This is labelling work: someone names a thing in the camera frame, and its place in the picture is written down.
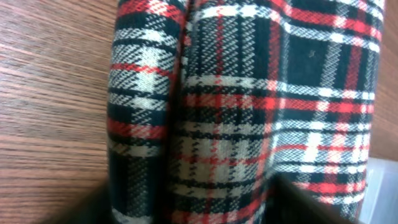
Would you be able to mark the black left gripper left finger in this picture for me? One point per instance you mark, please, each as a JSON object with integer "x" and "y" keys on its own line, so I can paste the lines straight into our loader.
{"x": 92, "y": 208}

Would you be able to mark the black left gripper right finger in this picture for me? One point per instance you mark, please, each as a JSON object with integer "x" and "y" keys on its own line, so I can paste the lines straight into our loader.
{"x": 287, "y": 204}

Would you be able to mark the red plaid shirt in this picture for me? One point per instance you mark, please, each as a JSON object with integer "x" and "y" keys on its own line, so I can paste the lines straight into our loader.
{"x": 207, "y": 100}

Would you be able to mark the clear plastic storage container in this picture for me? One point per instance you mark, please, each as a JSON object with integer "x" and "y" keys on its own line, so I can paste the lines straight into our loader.
{"x": 380, "y": 200}

